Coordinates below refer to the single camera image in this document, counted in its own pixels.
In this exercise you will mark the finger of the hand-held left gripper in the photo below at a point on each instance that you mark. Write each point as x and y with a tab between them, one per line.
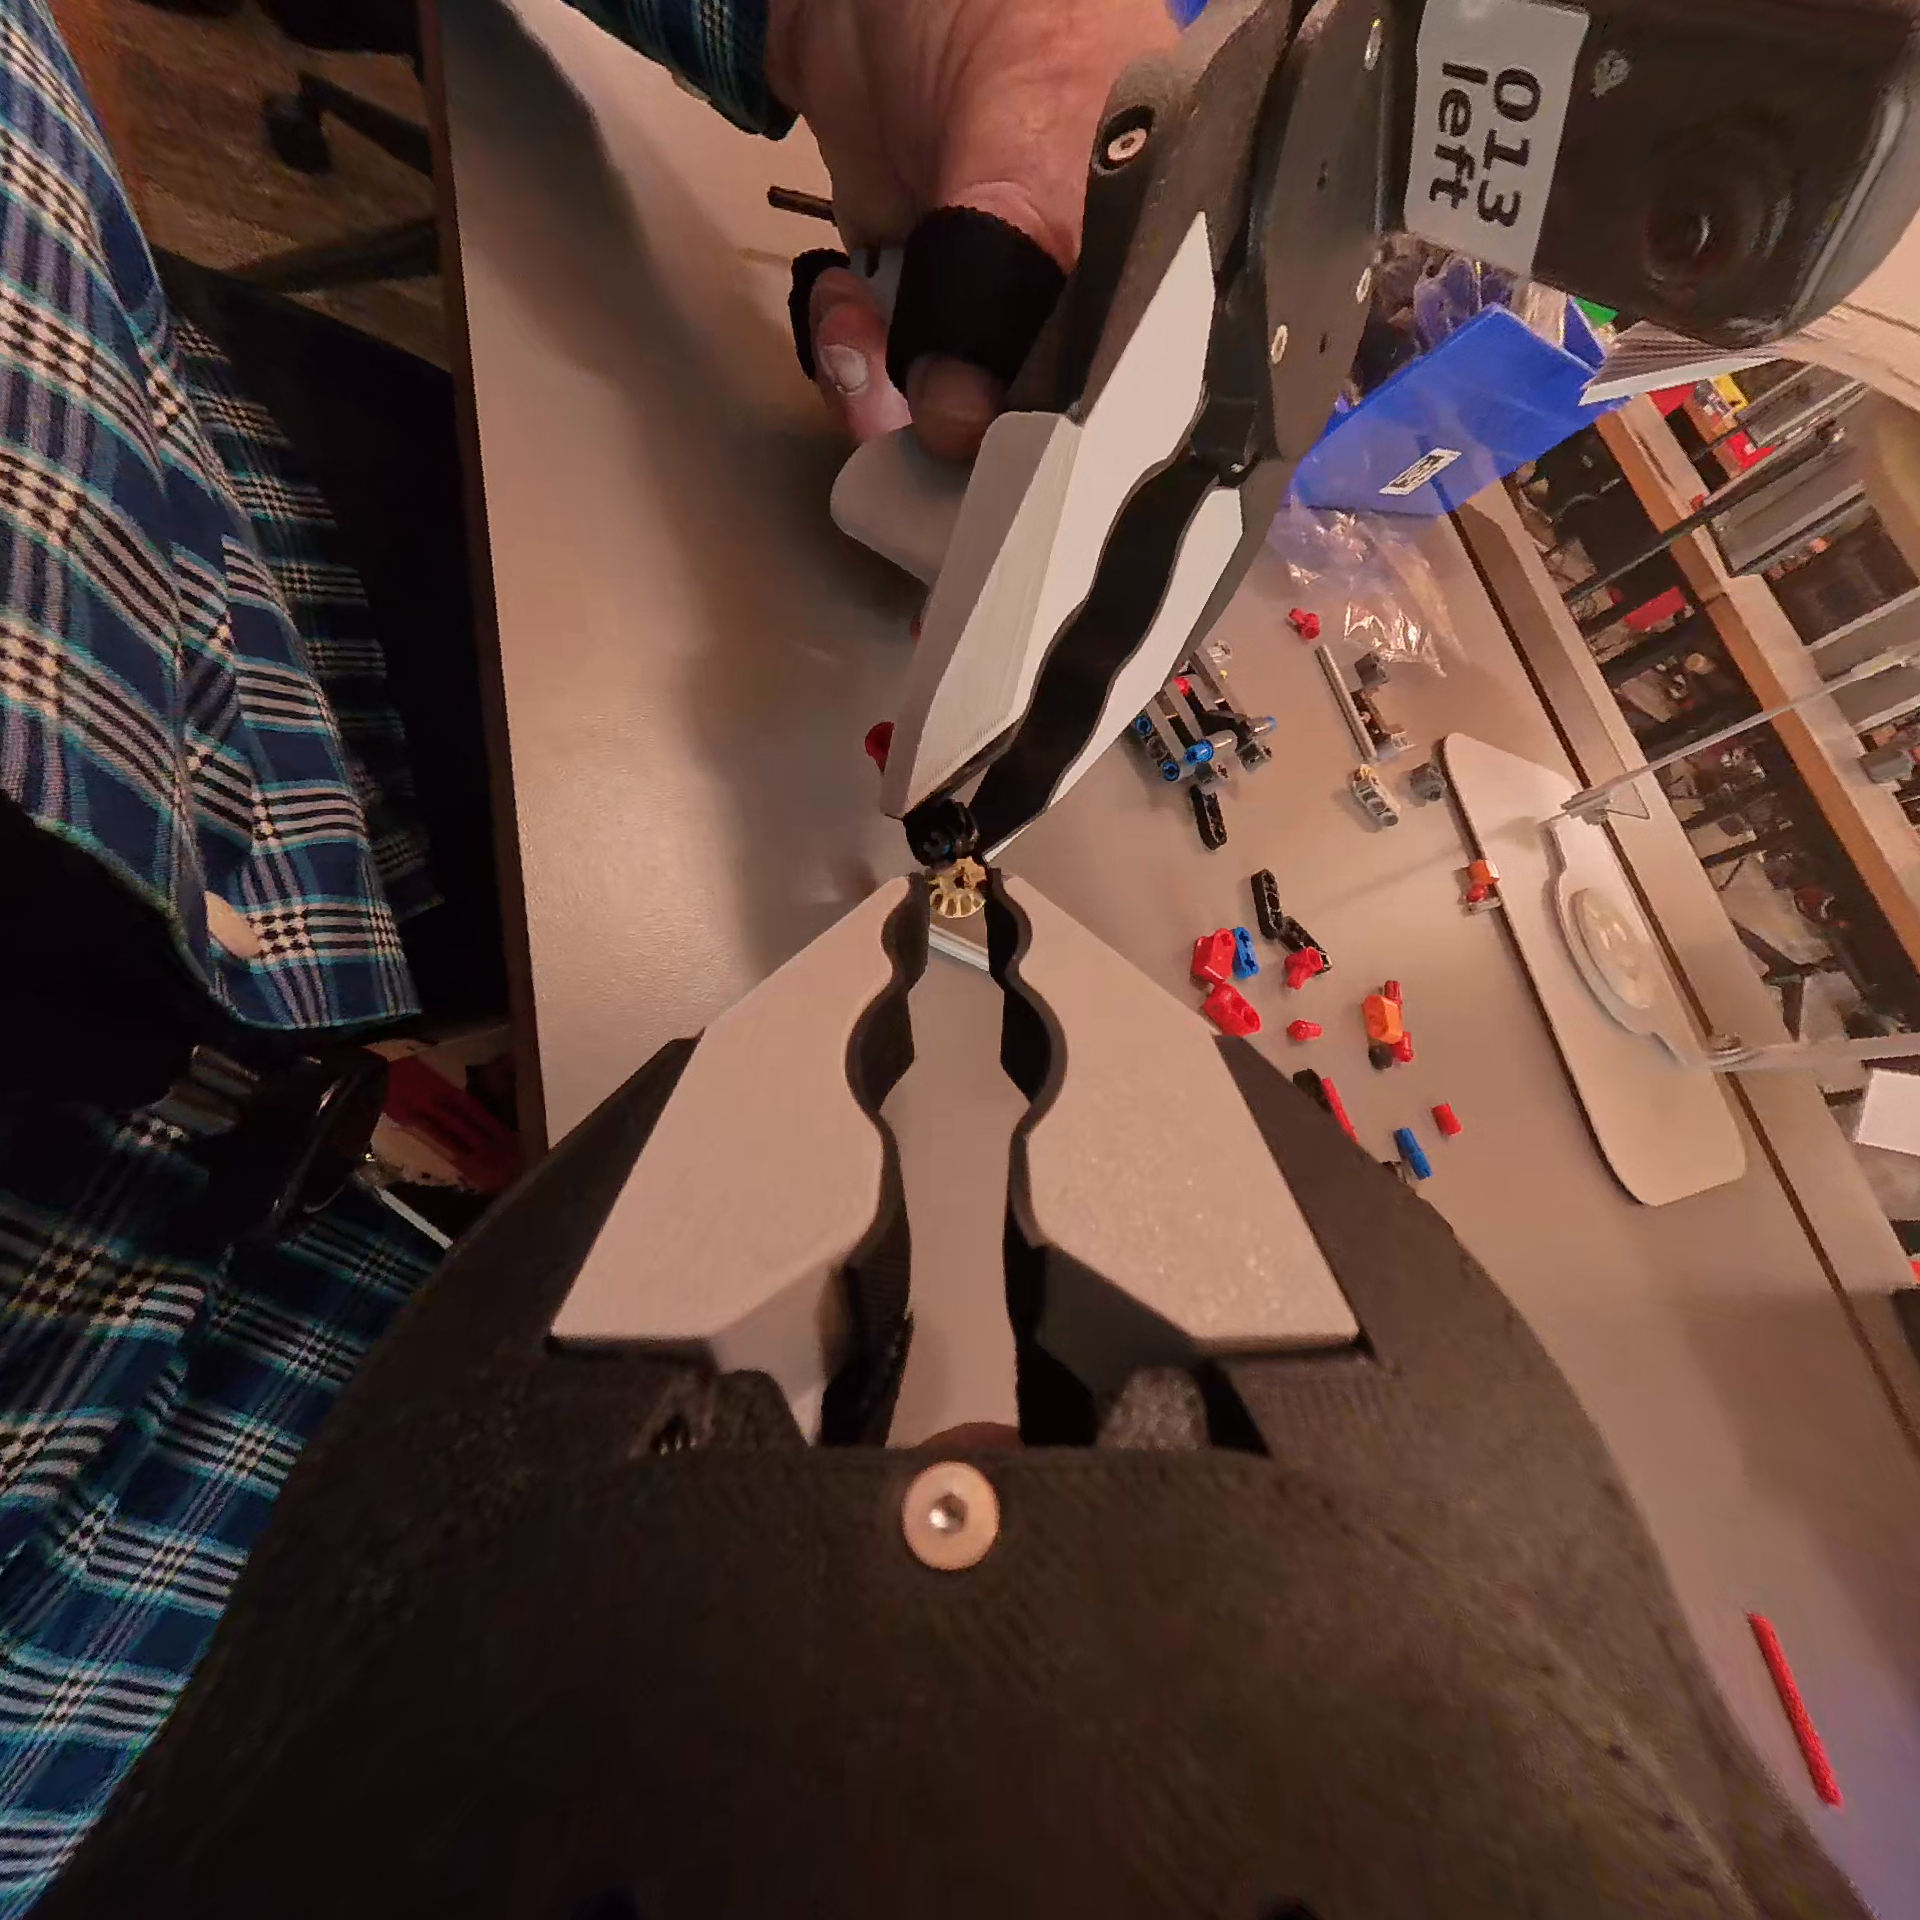
1036	586
1148	676

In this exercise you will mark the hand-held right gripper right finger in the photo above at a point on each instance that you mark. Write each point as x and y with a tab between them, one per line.
1184	1185

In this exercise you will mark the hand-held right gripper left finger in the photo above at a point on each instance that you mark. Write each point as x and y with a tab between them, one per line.
720	1185

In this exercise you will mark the black lego gear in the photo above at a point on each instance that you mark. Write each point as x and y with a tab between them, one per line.
945	825

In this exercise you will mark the tan lego gear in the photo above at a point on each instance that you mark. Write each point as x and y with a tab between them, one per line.
956	892

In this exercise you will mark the short red lego axle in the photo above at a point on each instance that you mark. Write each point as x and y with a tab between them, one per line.
1340	1109

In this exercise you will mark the red lego connector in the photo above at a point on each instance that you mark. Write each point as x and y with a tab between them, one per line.
1232	1010
1204	961

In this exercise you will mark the long grey lego beam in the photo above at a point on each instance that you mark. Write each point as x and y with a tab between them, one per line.
1343	700

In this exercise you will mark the blue lego pin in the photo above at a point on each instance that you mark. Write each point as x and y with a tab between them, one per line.
1410	1153

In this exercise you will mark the dark grey lego assembly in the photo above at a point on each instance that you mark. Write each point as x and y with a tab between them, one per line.
1380	697

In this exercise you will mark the grey tan lego piece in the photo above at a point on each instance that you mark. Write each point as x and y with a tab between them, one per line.
1371	797

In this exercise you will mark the black bent lego beam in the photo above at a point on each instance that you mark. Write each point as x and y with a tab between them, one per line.
1272	902

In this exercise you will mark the orange red lego piece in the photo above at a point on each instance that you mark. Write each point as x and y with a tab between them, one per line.
1387	1020

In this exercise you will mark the grey lego axle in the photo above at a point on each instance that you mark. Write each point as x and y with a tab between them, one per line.
961	950

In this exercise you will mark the orange grey lego piece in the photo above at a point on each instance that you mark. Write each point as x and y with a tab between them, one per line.
1482	882

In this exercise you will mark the dark lego axle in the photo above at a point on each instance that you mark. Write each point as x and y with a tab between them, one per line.
795	197

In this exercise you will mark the long red lego axle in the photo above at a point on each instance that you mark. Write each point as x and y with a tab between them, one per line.
1792	1711

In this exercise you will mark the person's left hand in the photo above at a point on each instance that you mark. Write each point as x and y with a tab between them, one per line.
930	89

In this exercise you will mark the grey technic assembly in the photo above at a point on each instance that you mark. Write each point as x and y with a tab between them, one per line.
1201	722

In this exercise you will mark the clear plastic bag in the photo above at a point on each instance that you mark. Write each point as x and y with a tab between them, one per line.
1358	562

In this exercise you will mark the green bin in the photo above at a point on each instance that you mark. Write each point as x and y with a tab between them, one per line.
1590	317

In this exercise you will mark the white booklet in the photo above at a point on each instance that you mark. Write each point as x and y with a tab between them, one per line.
1664	365

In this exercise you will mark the blue plastic bin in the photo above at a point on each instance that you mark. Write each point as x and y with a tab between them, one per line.
1441	428

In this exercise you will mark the white stand base board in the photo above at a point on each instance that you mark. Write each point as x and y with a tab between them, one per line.
1516	902

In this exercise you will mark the storage shelves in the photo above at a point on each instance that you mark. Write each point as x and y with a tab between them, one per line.
1769	495

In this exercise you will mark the black chair base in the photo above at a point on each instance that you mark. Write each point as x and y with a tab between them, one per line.
353	149

